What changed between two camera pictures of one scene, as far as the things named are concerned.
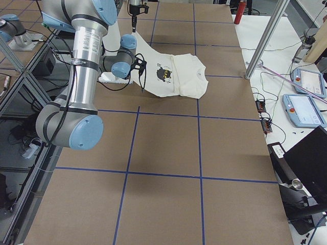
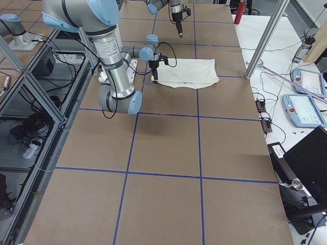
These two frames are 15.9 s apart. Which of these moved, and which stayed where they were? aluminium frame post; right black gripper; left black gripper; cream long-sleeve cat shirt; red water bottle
Moved: right black gripper; left black gripper; cream long-sleeve cat shirt
Stayed: red water bottle; aluminium frame post
